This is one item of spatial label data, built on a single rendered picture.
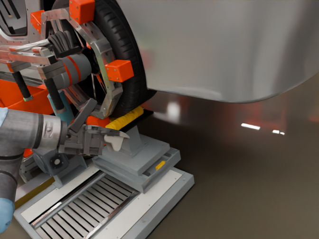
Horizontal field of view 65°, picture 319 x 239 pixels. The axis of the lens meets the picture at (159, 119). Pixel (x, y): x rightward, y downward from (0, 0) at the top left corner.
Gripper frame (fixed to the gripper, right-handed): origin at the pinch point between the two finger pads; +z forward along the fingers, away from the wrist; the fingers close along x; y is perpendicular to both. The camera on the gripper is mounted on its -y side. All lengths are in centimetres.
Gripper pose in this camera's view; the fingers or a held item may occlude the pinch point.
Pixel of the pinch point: (125, 135)
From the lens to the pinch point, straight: 79.5
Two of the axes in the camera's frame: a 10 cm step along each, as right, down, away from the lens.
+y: -0.3, 9.7, -2.3
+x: 5.8, -1.7, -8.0
